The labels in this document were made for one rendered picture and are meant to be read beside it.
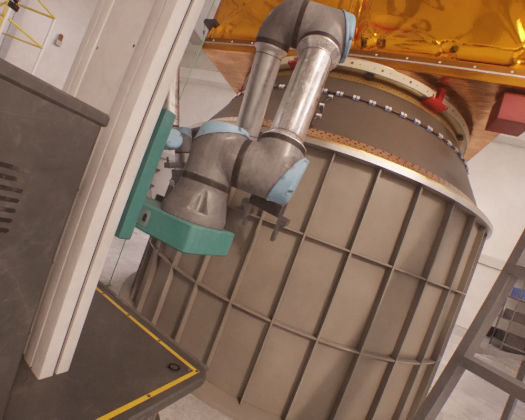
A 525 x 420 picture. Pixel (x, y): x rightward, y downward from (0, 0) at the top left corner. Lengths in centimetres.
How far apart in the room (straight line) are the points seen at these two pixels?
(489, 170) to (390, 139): 642
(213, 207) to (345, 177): 71
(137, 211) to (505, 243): 736
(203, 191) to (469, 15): 160
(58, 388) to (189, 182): 49
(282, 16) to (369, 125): 70
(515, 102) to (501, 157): 615
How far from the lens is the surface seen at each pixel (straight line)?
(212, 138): 60
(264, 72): 81
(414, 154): 139
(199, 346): 134
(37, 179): 43
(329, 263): 114
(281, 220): 95
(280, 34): 82
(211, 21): 219
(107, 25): 86
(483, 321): 105
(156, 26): 68
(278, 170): 56
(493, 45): 177
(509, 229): 761
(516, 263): 110
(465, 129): 199
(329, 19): 81
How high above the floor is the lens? 78
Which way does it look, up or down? level
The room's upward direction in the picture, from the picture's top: 20 degrees clockwise
